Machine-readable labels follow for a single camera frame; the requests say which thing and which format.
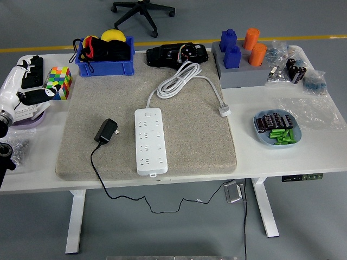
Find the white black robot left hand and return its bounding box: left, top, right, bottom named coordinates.
left=0, top=55, right=62, bottom=121

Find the black power adapter with cord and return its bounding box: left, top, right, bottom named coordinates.
left=90, top=118, right=234, bottom=214

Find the white power strip with cord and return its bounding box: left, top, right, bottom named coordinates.
left=134, top=61, right=232, bottom=179

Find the purple plate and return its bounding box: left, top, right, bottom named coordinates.
left=10, top=110, right=47, bottom=128

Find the colourful puzzle cube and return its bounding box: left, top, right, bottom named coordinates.
left=44, top=66, right=73, bottom=101

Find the bag of metal screws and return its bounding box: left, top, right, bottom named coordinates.
left=4, top=128, right=37, bottom=167

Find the blue plastic bin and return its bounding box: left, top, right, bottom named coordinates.
left=75, top=36, right=136, bottom=77

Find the yellow ball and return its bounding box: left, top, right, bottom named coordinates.
left=100, top=29, right=127, bottom=43

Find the white table leg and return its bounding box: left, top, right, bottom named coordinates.
left=250, top=177, right=280, bottom=238
left=65, top=189, right=87, bottom=255

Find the black office chair base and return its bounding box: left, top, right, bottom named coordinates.
left=110, top=0, right=176, bottom=38

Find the grey-brown mat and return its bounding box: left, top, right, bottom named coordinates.
left=55, top=51, right=237, bottom=181

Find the blue square block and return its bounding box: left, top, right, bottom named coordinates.
left=219, top=29, right=238, bottom=53
left=223, top=45, right=242, bottom=69

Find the grey block holder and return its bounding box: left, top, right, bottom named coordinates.
left=216, top=53, right=273, bottom=89
left=211, top=40, right=269, bottom=59

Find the orange cylinder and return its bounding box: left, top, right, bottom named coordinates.
left=243, top=28, right=260, bottom=51
left=248, top=43, right=268, bottom=67

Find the silver floor socket box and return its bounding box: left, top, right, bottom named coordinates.
left=223, top=180, right=246, bottom=204

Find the light blue plate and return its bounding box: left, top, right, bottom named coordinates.
left=253, top=109, right=303, bottom=149

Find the bag of metal parts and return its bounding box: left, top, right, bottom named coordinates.
left=265, top=63, right=292, bottom=87

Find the bag of blue resistors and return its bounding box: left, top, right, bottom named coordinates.
left=267, top=40, right=290, bottom=64

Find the bag of black capacitors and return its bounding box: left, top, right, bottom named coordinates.
left=286, top=57, right=307, bottom=85

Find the empty clear plastic bag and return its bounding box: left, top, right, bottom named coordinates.
left=275, top=94, right=347, bottom=132

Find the bag of blue components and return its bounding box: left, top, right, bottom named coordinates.
left=302, top=69, right=329, bottom=96

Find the black table control panel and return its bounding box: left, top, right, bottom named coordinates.
left=281, top=172, right=324, bottom=183

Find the black red drawstring pouch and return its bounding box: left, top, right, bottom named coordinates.
left=69, top=35, right=131, bottom=73

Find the black electronic module with wires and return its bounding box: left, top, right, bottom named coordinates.
left=146, top=42, right=209, bottom=68

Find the thin black floor cable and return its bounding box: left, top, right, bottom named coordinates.
left=242, top=178, right=248, bottom=260

